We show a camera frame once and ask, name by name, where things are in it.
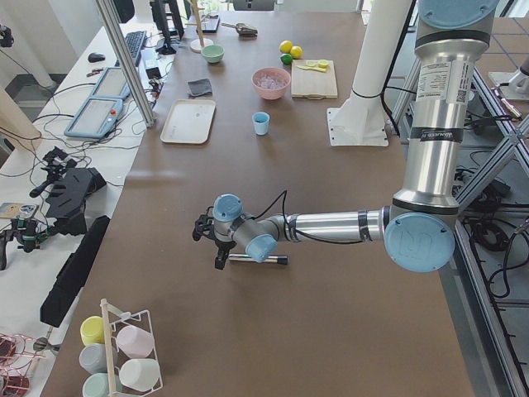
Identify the green lime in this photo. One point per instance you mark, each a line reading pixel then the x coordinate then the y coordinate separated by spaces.
pixel 286 59

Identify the pile of clear ice cubes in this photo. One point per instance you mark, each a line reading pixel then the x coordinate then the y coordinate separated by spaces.
pixel 270 81

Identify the wooden cup stand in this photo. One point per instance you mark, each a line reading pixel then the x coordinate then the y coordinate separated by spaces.
pixel 198 44

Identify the black keyboard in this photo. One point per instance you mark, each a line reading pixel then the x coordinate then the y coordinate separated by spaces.
pixel 135 41

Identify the pink bowl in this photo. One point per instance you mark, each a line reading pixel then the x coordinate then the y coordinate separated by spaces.
pixel 271 94

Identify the grey cup in rack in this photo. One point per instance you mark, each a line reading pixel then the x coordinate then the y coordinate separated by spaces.
pixel 93 358

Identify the green cup in rack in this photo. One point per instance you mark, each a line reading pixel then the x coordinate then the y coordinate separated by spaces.
pixel 96 385

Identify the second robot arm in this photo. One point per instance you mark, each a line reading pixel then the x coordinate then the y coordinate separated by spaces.
pixel 417 228

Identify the pink cup in rack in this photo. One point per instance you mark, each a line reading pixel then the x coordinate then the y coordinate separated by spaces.
pixel 135 342

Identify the cream rabbit tray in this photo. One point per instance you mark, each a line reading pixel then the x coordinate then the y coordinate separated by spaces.
pixel 189 122

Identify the steel ice scoop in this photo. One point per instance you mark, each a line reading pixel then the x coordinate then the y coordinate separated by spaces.
pixel 242 29

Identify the aluminium frame post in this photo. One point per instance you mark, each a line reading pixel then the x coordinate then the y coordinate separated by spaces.
pixel 110 20

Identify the whole lemon near board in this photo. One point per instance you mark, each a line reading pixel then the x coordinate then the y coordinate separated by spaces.
pixel 296 52

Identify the grey folded cloth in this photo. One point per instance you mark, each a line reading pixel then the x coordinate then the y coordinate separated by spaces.
pixel 199 87

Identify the white cup in rack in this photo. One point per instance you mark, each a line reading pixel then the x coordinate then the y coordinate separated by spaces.
pixel 140 374

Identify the whole lemon far left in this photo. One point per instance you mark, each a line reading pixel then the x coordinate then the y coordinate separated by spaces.
pixel 285 47

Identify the light blue cup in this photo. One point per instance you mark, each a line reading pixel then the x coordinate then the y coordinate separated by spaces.
pixel 261 123

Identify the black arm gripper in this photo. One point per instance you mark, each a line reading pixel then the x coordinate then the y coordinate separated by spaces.
pixel 221 246

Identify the black monitor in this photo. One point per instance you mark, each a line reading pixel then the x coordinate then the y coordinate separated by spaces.
pixel 168 20

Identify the blue teach pendant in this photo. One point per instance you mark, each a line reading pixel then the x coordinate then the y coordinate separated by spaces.
pixel 95 118
pixel 112 84

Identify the bamboo cutting board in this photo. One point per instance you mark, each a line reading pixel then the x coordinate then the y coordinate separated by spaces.
pixel 311 84

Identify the black computer mouse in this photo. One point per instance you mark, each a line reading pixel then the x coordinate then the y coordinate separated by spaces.
pixel 95 57

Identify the pale green bowl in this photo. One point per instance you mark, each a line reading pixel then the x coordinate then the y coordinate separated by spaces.
pixel 213 53

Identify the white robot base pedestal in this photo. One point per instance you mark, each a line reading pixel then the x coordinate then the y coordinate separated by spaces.
pixel 360 120

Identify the white wire rack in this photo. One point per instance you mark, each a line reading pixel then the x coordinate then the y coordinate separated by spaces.
pixel 114 319

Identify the yellow plastic knife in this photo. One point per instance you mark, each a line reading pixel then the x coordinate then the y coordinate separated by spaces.
pixel 311 68

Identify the yellow cup in rack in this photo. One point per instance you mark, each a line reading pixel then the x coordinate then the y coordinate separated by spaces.
pixel 91 330

